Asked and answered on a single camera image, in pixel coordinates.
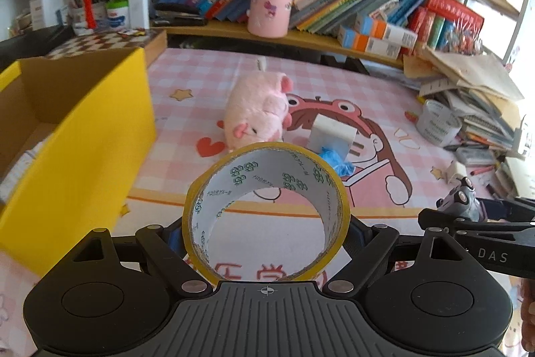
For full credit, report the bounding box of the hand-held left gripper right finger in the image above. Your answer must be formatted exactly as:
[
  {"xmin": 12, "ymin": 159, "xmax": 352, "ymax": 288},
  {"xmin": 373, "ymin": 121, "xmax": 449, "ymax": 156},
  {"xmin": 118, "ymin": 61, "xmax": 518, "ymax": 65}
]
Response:
[{"xmin": 322, "ymin": 221, "xmax": 460, "ymax": 297}]

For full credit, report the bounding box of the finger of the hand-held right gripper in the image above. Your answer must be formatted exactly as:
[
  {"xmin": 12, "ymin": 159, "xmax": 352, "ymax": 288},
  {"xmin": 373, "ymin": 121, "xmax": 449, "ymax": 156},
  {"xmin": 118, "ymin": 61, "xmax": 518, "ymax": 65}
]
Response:
[
  {"xmin": 483, "ymin": 197, "xmax": 535, "ymax": 220},
  {"xmin": 418, "ymin": 208, "xmax": 535, "ymax": 234}
]

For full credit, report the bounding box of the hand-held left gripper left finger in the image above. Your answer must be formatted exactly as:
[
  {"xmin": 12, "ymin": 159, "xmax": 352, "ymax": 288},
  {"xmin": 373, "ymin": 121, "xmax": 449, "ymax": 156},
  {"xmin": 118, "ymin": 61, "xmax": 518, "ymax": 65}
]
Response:
[{"xmin": 73, "ymin": 225, "xmax": 214, "ymax": 297}]

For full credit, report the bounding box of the small grey toy car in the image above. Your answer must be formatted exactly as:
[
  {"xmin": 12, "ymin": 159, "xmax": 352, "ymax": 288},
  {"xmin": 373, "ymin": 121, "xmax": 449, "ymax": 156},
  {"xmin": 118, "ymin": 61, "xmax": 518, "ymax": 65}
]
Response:
[{"xmin": 437, "ymin": 177, "xmax": 486, "ymax": 221}]

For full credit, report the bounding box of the small white case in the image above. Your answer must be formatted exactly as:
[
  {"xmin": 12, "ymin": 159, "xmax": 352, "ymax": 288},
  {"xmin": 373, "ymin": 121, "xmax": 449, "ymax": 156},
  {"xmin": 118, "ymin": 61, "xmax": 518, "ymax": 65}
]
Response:
[{"xmin": 445, "ymin": 161, "xmax": 468, "ymax": 184}]

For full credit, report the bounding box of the blue wrapper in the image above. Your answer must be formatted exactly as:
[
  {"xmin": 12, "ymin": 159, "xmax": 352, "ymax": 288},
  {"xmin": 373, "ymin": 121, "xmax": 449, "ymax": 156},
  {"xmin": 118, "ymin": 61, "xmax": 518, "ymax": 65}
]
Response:
[{"xmin": 320, "ymin": 148, "xmax": 356, "ymax": 178}]

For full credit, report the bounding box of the yellow cardboard box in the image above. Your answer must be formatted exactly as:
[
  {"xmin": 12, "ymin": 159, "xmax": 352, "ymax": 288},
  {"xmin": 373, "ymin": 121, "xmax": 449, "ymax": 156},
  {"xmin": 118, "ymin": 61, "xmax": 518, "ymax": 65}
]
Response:
[{"xmin": 0, "ymin": 48, "xmax": 157, "ymax": 278}]

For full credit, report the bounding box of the yellow tape roll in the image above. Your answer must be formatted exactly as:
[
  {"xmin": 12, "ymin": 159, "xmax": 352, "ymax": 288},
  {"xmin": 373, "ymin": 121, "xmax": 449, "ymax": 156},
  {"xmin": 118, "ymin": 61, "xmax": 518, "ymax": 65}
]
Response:
[{"xmin": 182, "ymin": 143, "xmax": 352, "ymax": 284}]

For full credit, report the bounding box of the pink checked cloth desktop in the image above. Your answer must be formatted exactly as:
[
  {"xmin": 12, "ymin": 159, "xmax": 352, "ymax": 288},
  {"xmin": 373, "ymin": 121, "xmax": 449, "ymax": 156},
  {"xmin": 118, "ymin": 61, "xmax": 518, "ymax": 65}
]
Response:
[{"xmin": 0, "ymin": 48, "xmax": 535, "ymax": 357}]

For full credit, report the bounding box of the person's right hand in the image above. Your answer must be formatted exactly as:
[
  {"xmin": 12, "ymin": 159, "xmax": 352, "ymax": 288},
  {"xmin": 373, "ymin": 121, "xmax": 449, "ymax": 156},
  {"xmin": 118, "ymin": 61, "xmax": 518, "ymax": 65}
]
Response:
[{"xmin": 521, "ymin": 281, "xmax": 535, "ymax": 351}]

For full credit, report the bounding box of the grey pencil case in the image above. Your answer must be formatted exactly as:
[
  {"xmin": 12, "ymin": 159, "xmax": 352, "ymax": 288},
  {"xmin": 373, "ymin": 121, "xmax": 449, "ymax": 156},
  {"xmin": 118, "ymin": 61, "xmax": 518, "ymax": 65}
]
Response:
[{"xmin": 455, "ymin": 146, "xmax": 496, "ymax": 167}]

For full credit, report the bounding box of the grey tape roll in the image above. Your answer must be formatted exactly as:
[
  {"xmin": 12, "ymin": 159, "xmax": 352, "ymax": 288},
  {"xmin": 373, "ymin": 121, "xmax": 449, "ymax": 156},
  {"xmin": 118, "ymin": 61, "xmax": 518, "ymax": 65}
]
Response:
[{"xmin": 416, "ymin": 100, "xmax": 462, "ymax": 148}]

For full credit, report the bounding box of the white charger block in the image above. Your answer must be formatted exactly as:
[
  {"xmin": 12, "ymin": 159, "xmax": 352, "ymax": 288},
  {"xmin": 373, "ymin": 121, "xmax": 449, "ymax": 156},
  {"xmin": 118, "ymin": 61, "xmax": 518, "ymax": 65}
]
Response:
[{"xmin": 308, "ymin": 114, "xmax": 366, "ymax": 161}]

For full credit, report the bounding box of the pile of papers and notebooks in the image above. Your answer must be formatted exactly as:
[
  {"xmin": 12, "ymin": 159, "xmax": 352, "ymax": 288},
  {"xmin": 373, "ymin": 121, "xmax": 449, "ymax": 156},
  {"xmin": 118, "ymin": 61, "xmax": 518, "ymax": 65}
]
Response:
[{"xmin": 403, "ymin": 45, "xmax": 526, "ymax": 151}]

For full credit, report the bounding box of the pink pig plush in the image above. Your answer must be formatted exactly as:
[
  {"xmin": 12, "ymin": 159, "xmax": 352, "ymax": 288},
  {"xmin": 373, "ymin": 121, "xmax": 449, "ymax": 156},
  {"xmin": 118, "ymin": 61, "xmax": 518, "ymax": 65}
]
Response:
[{"xmin": 217, "ymin": 58, "xmax": 293, "ymax": 153}]

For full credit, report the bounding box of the orange white carton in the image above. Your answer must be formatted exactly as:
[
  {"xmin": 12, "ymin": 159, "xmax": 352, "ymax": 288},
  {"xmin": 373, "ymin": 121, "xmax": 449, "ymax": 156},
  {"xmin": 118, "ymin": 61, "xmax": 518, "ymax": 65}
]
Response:
[
  {"xmin": 355, "ymin": 16, "xmax": 419, "ymax": 48},
  {"xmin": 338, "ymin": 26, "xmax": 402, "ymax": 59}
]

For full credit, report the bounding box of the thick red dictionary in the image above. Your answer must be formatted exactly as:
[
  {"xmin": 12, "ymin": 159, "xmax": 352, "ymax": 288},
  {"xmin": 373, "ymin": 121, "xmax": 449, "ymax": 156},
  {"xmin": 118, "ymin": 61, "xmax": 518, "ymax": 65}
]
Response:
[{"xmin": 424, "ymin": 0, "xmax": 486, "ymax": 33}]

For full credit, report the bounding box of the checkered game board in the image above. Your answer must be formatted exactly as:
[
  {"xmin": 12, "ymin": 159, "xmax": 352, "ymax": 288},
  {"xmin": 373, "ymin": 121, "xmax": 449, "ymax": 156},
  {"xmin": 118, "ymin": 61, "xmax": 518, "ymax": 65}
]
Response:
[{"xmin": 44, "ymin": 28, "xmax": 168, "ymax": 63}]

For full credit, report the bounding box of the black stapler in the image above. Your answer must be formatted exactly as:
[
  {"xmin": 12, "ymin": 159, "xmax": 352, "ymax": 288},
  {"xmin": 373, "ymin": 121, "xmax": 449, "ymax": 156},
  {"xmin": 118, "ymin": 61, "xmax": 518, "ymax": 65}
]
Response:
[{"xmin": 150, "ymin": 3, "xmax": 207, "ymax": 27}]

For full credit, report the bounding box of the white jar green lid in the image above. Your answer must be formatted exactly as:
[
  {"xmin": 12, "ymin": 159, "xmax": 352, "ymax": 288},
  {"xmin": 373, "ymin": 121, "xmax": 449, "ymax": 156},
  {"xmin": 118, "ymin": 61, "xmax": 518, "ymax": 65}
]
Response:
[{"xmin": 105, "ymin": 0, "xmax": 128, "ymax": 32}]

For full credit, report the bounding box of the pen cup with brushes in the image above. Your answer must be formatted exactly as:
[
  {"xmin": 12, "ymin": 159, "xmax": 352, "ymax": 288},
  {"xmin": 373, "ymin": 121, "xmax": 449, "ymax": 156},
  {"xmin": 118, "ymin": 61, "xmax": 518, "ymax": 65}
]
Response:
[{"xmin": 69, "ymin": 0, "xmax": 107, "ymax": 35}]

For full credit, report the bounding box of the red tassel ornament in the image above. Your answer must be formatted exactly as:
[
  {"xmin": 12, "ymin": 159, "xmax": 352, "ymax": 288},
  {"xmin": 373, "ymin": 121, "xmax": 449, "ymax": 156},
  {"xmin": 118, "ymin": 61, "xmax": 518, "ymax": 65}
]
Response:
[{"xmin": 81, "ymin": 0, "xmax": 95, "ymax": 29}]

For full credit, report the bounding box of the white wall plug charger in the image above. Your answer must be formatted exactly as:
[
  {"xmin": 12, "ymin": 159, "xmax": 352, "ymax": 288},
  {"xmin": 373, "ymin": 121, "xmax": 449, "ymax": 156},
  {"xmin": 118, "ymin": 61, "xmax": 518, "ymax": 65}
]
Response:
[{"xmin": 512, "ymin": 114, "xmax": 529, "ymax": 157}]

